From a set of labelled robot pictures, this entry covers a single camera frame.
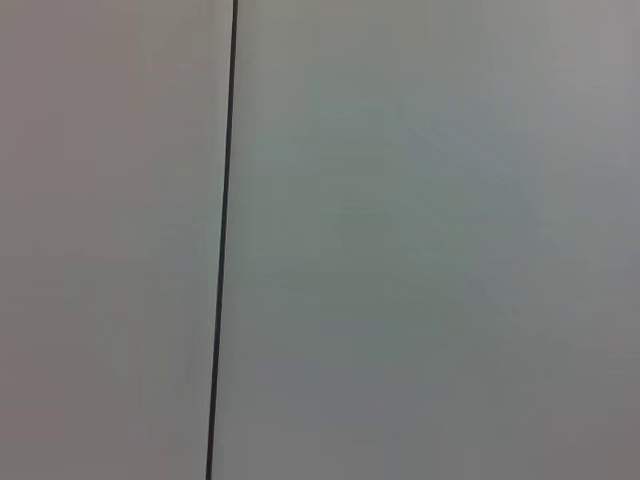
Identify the black wall panel seam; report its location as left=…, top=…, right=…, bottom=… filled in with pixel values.
left=204, top=0, right=240, bottom=480

